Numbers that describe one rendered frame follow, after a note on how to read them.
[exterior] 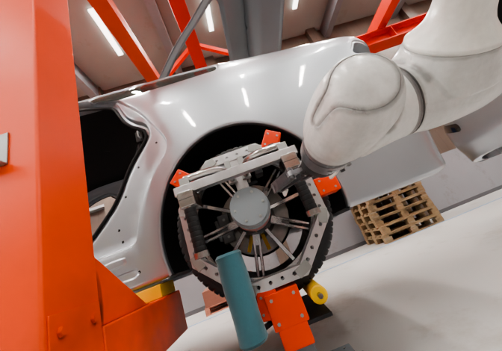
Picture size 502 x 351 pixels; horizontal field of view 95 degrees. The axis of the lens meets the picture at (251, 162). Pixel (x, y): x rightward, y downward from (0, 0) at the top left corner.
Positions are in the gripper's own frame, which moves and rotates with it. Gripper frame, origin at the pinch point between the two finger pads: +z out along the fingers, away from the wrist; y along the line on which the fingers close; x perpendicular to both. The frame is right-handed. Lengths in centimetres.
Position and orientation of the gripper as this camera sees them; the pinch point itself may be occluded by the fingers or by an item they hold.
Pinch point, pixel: (306, 181)
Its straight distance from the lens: 64.6
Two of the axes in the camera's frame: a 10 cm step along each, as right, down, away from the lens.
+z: 0.7, 3.4, 9.4
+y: 9.4, -3.4, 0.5
